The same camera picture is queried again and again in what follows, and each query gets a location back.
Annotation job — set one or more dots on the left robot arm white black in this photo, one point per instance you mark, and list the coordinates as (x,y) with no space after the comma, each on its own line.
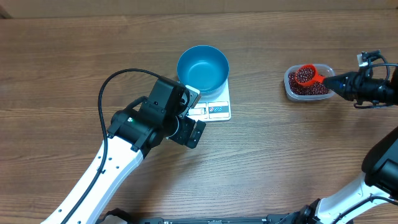
(133,132)

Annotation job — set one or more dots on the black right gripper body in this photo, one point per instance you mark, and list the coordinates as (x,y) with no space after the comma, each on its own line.
(375,91)

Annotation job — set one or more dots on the white kitchen scale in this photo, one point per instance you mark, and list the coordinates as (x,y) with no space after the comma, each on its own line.
(213,107)

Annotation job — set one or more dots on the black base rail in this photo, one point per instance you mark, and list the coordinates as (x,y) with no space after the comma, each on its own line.
(278,218)

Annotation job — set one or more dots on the clear plastic container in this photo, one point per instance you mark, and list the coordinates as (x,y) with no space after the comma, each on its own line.
(292,95)

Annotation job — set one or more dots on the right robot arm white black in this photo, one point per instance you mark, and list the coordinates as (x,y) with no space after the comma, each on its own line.
(377,183)

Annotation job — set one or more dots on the red measuring scoop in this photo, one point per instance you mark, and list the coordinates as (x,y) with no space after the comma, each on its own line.
(307,75)

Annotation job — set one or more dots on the red beans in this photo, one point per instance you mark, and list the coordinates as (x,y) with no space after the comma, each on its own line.
(315,89)

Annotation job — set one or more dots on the blue bowl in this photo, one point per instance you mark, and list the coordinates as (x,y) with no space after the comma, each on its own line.
(203,67)

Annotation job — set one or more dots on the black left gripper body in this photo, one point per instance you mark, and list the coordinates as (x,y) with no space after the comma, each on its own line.
(181,135)

